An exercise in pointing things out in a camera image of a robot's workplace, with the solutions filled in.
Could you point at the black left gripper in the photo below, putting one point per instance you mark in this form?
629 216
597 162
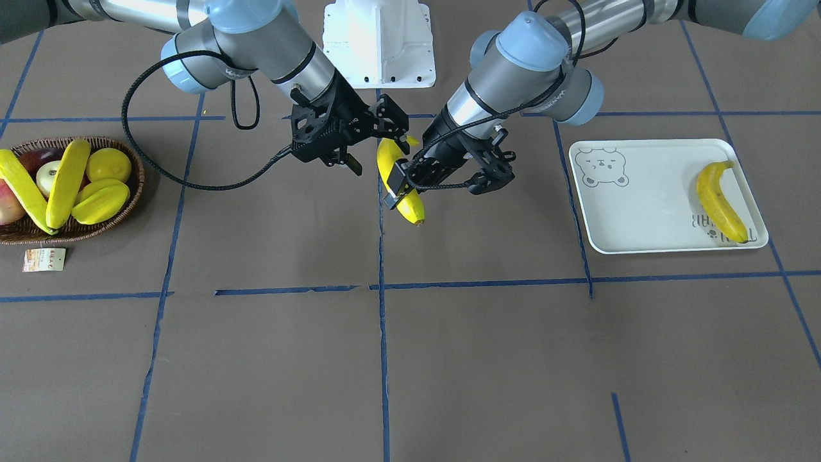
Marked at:
440 154

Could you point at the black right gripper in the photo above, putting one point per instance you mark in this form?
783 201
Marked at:
352 110

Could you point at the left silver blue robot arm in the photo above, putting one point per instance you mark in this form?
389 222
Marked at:
532 64

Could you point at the white rectangular tray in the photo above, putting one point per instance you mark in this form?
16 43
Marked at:
639 196

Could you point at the yellow banana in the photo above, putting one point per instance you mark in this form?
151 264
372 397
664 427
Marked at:
25 189
66 187
392 168
715 203

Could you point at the pale green red apple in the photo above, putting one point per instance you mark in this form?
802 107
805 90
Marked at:
45 177

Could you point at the paper price tag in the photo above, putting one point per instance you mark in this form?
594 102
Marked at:
44 260

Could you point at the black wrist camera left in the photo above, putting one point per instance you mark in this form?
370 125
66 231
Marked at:
495 165

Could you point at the pink red apple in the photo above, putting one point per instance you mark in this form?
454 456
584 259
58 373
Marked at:
11 208

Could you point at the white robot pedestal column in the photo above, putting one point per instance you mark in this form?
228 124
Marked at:
381 44

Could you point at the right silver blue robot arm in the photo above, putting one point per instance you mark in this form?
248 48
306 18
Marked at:
214 42

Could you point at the yellow starfruit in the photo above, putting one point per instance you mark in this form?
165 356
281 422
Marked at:
100 200

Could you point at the brown wicker basket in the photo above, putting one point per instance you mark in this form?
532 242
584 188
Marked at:
26 232

